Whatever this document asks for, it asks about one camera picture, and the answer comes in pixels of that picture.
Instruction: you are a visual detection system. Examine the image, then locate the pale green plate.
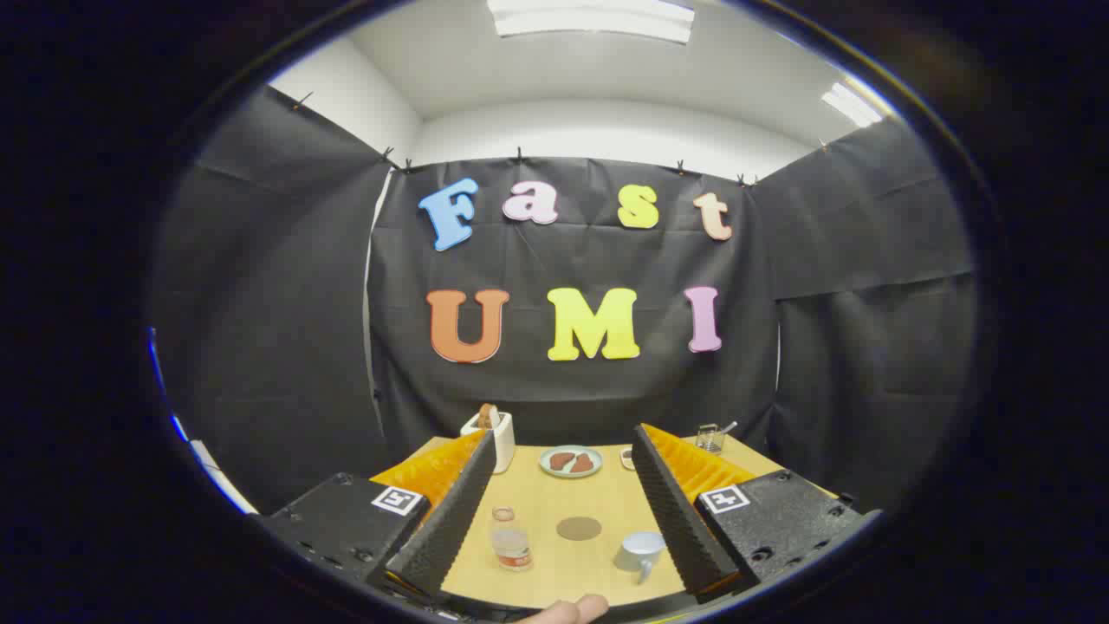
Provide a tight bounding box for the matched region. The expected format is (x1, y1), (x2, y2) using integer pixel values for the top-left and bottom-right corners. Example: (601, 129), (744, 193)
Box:
(539, 445), (604, 479)

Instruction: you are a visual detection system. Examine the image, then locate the clear plastic juice bottle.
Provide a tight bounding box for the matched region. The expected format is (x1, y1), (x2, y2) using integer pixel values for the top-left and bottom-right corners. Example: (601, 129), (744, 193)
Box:
(491, 507), (534, 573)

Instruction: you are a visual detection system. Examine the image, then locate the light blue cup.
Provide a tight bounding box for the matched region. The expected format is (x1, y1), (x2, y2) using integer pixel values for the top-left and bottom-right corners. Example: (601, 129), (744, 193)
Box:
(613, 531), (668, 586)

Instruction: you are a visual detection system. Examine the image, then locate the wooden table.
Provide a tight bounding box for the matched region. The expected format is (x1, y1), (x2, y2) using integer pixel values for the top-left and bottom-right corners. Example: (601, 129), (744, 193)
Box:
(373, 436), (837, 612)

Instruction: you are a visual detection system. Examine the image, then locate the white toaster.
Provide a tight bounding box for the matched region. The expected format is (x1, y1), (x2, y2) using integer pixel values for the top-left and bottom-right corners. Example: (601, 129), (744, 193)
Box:
(460, 412), (516, 475)

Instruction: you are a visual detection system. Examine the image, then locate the small ceiling light panel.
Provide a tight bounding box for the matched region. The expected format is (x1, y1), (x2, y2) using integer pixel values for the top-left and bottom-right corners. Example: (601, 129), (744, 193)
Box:
(820, 81), (885, 129)

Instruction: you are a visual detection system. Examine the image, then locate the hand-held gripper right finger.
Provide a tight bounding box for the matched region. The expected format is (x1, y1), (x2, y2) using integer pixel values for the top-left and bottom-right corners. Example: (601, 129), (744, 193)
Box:
(631, 423), (885, 605)

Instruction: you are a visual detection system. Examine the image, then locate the large ceiling light panel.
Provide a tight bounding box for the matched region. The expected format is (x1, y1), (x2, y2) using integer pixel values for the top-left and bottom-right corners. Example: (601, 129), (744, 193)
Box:
(485, 0), (697, 44)

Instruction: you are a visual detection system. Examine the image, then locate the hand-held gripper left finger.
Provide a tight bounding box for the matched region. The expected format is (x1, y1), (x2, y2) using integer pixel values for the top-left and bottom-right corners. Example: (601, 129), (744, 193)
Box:
(247, 429), (498, 602)

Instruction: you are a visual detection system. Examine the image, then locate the black backdrop cloth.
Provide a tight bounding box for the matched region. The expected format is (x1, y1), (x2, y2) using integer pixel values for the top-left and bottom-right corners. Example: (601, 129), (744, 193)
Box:
(147, 87), (980, 521)

